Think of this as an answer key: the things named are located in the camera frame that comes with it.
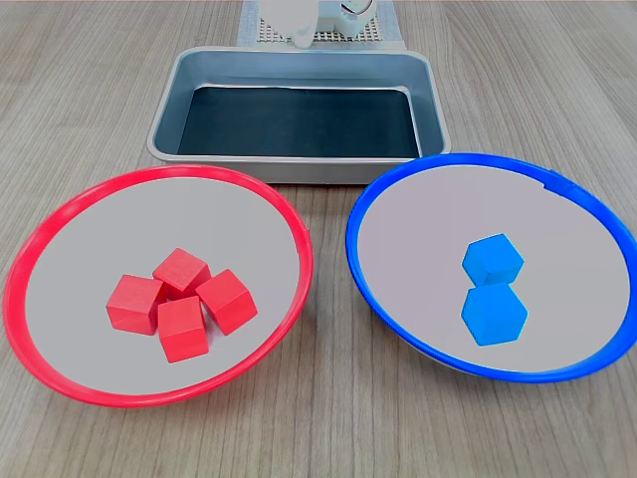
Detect red cube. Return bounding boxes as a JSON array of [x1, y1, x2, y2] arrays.
[[156, 295, 210, 364], [194, 268, 260, 337], [106, 274, 168, 336], [151, 247, 213, 302]]

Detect blue cube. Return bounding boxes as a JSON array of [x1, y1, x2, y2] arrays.
[[460, 282, 530, 349], [461, 233, 526, 289]]

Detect steel tray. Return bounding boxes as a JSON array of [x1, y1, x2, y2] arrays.
[[146, 46, 453, 185]]

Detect black tray mat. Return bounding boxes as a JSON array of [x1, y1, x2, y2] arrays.
[[177, 85, 422, 158]]

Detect red-rimmed white plate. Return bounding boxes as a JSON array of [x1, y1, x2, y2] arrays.
[[2, 163, 316, 409]]

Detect blue-rimmed white plate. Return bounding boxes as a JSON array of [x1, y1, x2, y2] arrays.
[[345, 152, 637, 384]]

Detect pale perforated base plate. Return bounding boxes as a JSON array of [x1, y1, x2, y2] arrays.
[[257, 17, 387, 44]]

